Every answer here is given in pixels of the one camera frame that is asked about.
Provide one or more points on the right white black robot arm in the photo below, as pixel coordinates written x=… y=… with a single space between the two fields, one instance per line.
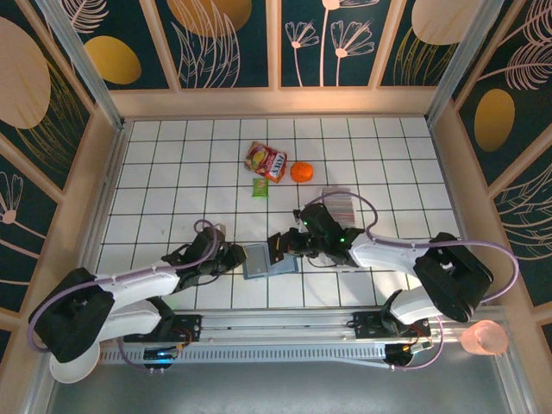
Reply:
x=384 y=255

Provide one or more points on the small green packet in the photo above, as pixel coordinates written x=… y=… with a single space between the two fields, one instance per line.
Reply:
x=260 y=188

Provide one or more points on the blue cloth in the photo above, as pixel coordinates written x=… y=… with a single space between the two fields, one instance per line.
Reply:
x=285 y=269

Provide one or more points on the orange fruit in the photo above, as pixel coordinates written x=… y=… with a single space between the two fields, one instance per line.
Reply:
x=301 y=172

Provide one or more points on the dark credit card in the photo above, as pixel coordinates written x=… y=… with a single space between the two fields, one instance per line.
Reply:
x=274 y=249

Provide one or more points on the white rack of cards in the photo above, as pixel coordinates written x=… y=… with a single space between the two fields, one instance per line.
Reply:
x=343 y=209

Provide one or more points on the pink plastic cup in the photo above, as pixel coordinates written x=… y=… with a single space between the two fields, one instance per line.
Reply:
x=483 y=338

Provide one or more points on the black controller board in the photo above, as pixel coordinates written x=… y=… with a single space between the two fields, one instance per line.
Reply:
x=401 y=353
x=159 y=355

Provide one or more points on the red orange snack bag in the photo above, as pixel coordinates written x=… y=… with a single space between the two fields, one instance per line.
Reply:
x=265 y=160

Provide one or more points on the grey credit card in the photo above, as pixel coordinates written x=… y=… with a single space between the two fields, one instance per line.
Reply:
x=258 y=261

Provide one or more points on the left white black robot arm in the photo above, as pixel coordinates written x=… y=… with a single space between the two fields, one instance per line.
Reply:
x=142 y=282

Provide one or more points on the aluminium frame post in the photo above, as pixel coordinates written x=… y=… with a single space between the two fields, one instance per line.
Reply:
x=82 y=64
x=463 y=64

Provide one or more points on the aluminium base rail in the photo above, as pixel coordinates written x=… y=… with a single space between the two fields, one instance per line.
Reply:
x=276 y=328

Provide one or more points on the white bowl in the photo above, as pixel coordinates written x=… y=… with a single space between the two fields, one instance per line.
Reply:
x=73 y=373

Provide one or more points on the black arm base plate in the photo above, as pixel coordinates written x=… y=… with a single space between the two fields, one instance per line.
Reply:
x=366 y=325
x=192 y=325

